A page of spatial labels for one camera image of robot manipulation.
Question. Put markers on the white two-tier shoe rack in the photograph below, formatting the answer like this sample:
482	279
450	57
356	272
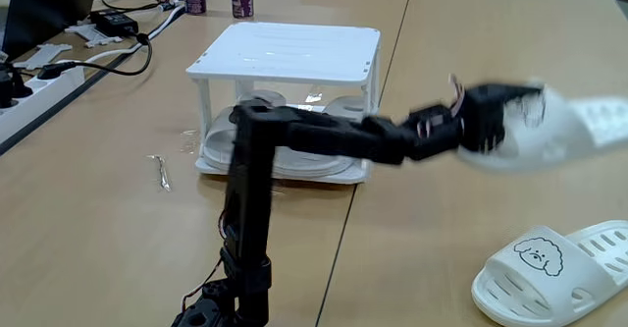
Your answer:
294	52

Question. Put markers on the white plastic bracket piece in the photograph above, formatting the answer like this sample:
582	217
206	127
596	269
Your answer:
90	35
41	54

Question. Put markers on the black power adapter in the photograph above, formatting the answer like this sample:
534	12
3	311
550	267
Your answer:
114	22

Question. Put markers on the grey bear slipper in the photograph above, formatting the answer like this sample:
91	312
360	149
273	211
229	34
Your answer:
314	166
218	143

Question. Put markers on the white power strip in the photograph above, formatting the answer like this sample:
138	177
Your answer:
34	101

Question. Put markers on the black power plug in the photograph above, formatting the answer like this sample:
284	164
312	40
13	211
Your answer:
7	89

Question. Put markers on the black laptop screen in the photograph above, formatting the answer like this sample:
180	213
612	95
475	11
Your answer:
49	8

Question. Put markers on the white dog slipper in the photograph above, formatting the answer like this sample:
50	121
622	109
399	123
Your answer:
584	292
589	125

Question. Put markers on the clear tape piece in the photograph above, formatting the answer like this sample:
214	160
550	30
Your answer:
189	141

